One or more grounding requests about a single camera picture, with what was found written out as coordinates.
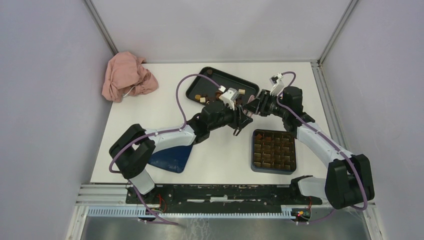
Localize pink cat paw tongs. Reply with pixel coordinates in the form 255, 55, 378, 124
243, 95, 255, 117

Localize black chocolate tray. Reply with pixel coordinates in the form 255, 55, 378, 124
185, 66, 260, 110

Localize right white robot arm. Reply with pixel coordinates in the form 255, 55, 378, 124
243, 86, 375, 211

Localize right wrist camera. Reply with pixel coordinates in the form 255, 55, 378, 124
269, 73, 285, 96

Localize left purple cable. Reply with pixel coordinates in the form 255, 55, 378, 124
108, 73, 221, 226

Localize blue tin lid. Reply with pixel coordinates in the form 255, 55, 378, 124
148, 145, 193, 174

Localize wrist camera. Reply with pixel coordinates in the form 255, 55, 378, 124
218, 87, 239, 111
269, 73, 285, 96

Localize blue chocolate box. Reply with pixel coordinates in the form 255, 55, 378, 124
250, 129, 297, 175

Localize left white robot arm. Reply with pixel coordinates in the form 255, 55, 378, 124
108, 101, 253, 204

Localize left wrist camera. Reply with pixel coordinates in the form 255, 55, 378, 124
218, 87, 239, 111

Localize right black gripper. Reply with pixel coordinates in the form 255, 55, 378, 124
242, 89, 289, 118

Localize pink cloth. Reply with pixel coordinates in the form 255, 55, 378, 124
101, 51, 159, 103

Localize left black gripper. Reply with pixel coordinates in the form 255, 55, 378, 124
208, 100, 253, 132

